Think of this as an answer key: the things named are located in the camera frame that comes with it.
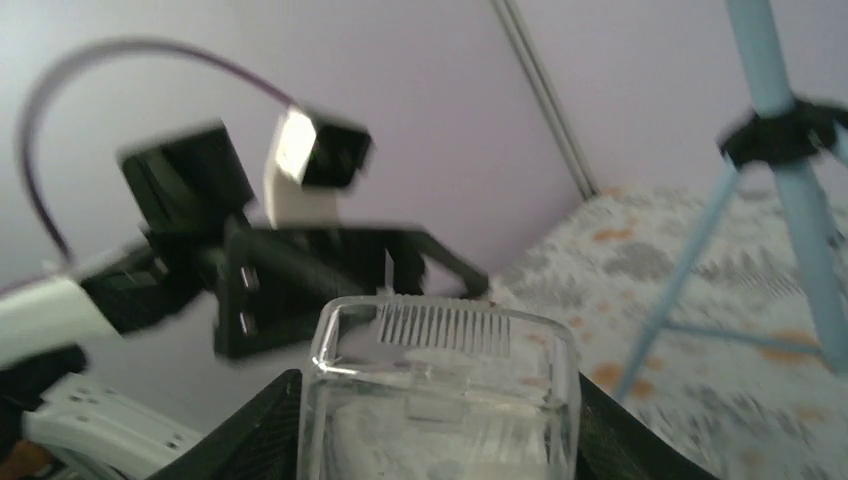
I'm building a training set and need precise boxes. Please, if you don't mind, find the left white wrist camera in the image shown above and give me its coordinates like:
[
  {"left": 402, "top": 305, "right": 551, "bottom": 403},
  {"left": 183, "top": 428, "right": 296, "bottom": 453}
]
[{"left": 263, "top": 104, "right": 373, "bottom": 228}]

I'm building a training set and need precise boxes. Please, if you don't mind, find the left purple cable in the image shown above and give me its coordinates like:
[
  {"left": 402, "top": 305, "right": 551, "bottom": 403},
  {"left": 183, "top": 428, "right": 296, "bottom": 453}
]
[{"left": 16, "top": 37, "right": 299, "bottom": 266}]

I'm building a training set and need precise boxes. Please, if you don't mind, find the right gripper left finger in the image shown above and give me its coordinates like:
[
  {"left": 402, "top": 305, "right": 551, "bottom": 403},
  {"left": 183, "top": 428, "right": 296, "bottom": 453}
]
[{"left": 150, "top": 369, "right": 302, "bottom": 480}]

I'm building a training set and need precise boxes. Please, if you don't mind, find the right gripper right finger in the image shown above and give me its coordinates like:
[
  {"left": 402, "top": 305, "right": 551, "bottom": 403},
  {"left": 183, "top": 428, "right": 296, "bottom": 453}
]
[{"left": 575, "top": 374, "right": 716, "bottom": 480}]

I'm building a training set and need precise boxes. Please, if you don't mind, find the light blue music stand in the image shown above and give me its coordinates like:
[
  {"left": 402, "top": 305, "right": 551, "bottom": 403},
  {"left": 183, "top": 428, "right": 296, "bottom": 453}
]
[{"left": 613, "top": 1, "right": 847, "bottom": 401}]

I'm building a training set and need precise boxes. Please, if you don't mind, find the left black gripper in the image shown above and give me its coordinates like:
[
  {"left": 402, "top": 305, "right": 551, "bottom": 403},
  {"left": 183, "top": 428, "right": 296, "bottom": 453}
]
[{"left": 119, "top": 123, "right": 490, "bottom": 359}]

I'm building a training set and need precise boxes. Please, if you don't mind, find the floral patterned table cloth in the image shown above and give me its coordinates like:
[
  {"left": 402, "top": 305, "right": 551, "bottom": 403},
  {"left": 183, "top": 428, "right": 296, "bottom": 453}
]
[{"left": 491, "top": 188, "right": 847, "bottom": 479}]

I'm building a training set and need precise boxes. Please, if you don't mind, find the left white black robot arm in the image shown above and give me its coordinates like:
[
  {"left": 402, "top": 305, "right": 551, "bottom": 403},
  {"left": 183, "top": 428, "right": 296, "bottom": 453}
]
[{"left": 1, "top": 122, "right": 489, "bottom": 479}]

